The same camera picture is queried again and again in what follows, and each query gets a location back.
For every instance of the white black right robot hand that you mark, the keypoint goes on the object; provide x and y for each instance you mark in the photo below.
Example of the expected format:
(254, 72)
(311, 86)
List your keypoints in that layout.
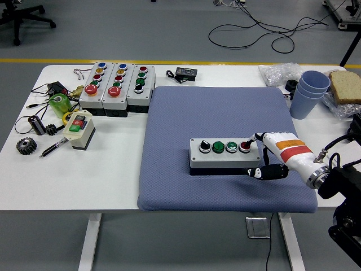
(293, 152)

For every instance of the grey four-button control box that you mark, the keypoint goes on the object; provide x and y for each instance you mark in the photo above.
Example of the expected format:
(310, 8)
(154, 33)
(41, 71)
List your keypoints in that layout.
(220, 159)

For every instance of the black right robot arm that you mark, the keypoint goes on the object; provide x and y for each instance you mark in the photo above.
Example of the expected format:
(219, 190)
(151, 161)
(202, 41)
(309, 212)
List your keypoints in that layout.
(338, 182)

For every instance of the grey five-button emergency stop box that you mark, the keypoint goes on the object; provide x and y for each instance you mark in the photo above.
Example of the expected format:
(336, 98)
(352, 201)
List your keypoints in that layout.
(94, 98)
(115, 100)

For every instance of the white paper sheet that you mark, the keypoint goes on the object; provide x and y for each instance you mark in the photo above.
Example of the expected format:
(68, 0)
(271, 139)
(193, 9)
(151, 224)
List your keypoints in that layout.
(352, 153)

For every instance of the clear plastic bag under bread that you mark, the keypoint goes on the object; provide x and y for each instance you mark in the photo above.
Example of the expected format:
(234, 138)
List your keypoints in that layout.
(342, 110)

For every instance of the black round plastic part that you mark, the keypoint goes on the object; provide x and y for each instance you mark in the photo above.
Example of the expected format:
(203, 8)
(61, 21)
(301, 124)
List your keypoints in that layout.
(292, 84)

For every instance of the black metal device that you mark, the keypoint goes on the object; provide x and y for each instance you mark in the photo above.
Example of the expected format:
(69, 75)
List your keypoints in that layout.
(356, 124)

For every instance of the crumpled clear plastic bag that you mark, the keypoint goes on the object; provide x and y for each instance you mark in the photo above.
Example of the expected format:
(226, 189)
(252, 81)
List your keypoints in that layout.
(279, 73)

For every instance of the metal floor socket box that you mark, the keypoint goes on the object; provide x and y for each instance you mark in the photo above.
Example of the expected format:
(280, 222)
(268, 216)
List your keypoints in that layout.
(258, 227)

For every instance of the bread slice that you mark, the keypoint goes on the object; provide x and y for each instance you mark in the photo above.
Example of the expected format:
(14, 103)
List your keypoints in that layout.
(347, 87)

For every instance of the white table leg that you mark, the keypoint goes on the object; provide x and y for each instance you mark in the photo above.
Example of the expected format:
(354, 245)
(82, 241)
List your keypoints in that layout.
(90, 242)
(293, 245)

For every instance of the blue-grey quilted mat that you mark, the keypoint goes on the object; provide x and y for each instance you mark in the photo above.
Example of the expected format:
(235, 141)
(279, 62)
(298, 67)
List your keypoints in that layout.
(183, 118)

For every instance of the small black panel meter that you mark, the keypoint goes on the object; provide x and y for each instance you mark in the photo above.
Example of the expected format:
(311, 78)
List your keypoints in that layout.
(185, 73)

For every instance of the grey control box black selector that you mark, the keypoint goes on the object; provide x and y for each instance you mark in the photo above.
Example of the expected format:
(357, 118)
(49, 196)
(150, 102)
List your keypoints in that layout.
(138, 96)

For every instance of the brass fitting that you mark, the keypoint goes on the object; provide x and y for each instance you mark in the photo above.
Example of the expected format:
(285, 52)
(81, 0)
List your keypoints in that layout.
(76, 91)

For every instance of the green wrapped battery pack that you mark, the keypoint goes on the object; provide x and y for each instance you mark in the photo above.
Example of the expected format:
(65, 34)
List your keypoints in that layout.
(62, 105)

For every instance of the black pen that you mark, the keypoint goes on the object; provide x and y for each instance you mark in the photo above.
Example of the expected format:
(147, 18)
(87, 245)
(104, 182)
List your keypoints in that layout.
(55, 146)

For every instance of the small black gear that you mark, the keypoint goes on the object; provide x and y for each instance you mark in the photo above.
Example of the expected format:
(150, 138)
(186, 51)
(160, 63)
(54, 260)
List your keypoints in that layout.
(51, 130)

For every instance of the black power adapter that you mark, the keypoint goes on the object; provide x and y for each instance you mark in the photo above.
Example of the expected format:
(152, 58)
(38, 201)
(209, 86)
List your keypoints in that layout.
(56, 87)

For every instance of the black cylindrical capacitor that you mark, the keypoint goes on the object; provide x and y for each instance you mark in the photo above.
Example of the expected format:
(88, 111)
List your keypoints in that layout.
(36, 125)

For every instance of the large steel gear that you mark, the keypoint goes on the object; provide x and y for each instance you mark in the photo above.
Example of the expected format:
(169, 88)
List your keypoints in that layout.
(31, 148)

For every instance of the black office chair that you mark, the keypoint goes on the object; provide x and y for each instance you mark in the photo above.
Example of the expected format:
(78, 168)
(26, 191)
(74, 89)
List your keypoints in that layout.
(17, 17)

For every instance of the aluminium frame cart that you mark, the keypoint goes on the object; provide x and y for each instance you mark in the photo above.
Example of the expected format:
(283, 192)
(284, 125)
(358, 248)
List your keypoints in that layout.
(345, 17)

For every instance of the cream red-green switch box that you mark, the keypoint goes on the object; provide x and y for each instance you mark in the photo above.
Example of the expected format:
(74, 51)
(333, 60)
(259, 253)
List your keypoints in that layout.
(80, 135)

